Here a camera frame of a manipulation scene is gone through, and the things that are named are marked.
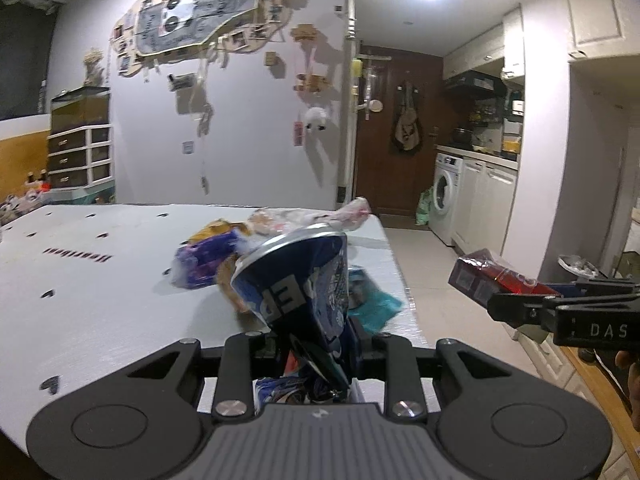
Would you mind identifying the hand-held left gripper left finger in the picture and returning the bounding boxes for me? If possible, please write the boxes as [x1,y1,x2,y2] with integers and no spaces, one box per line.
[125,332,281,420]

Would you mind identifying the white washing machine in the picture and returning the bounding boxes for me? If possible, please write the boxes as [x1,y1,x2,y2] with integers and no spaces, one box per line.
[430,152,464,247]

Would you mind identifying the person's right hand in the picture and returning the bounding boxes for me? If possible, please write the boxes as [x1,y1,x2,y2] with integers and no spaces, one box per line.
[615,351,640,431]

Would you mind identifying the gold snack packet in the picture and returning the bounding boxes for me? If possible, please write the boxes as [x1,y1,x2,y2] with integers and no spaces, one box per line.
[192,219,234,247]

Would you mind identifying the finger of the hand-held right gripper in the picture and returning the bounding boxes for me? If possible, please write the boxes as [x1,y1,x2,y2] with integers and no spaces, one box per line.
[487,291,559,334]
[575,279,640,298]

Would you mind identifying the brown pastry wrapper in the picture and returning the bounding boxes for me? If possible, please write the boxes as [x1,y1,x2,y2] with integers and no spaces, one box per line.
[215,254,261,318]

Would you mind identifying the green plastic bag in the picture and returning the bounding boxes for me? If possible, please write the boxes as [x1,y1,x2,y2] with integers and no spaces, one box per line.
[415,187,435,226]

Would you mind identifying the clear plastic bag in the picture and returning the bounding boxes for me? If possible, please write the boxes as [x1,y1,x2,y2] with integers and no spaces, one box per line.
[240,207,326,242]

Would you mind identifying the dried flower bunch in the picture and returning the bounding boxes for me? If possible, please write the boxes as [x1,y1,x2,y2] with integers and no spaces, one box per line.
[82,49,106,86]

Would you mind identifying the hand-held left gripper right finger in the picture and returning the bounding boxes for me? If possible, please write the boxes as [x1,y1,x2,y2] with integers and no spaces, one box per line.
[350,320,511,420]

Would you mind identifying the red cardboard box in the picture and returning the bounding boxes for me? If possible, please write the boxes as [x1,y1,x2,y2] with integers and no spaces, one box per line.
[448,249,563,308]

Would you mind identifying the wall photo collage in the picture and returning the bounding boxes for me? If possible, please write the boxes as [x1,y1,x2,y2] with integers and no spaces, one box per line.
[111,0,296,79]

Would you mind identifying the wooden wall toy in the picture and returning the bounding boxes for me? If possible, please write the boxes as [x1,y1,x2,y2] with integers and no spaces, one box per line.
[293,74,331,94]

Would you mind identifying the crushed blue drink can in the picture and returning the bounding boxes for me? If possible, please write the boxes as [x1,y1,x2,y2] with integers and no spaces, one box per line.
[231,224,362,407]

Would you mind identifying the white refrigerator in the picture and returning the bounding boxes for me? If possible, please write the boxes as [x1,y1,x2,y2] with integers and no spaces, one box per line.
[336,35,359,209]

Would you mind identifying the white wall cabinets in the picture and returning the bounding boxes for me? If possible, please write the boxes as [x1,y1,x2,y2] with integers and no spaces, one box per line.
[442,4,526,81]

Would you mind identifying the purple snack packet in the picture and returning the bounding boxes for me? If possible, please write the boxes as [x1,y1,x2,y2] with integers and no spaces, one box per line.
[170,232,242,291]

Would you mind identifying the pile of plush toys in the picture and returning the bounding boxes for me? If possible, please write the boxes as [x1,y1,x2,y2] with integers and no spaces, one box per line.
[0,170,54,227]

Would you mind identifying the hanging cloth bag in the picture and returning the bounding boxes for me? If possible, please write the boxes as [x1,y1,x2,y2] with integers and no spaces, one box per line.
[391,81,424,151]

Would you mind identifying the brown wooden door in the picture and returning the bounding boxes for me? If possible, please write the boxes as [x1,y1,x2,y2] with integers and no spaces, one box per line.
[355,46,444,217]

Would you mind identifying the white kitchen counter cabinets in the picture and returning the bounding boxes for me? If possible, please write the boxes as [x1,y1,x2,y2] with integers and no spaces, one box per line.
[452,156,519,264]

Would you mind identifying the teal packet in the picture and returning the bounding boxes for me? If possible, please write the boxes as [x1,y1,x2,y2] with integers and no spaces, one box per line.
[347,266,405,334]

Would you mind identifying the dark curtain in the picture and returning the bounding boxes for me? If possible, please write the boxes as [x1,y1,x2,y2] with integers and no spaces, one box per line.
[0,0,62,122]

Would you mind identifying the grey trash bin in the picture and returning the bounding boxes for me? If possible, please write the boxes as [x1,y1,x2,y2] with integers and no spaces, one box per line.
[557,254,601,282]

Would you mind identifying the glass fish tank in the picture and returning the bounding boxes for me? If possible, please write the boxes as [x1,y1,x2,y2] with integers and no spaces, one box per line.
[50,86,111,134]

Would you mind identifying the black range hood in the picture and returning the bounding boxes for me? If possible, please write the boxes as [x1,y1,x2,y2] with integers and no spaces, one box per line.
[446,72,506,97]

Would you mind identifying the white drawer cabinet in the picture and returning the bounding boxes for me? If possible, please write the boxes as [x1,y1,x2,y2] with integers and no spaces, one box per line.
[47,124,116,191]

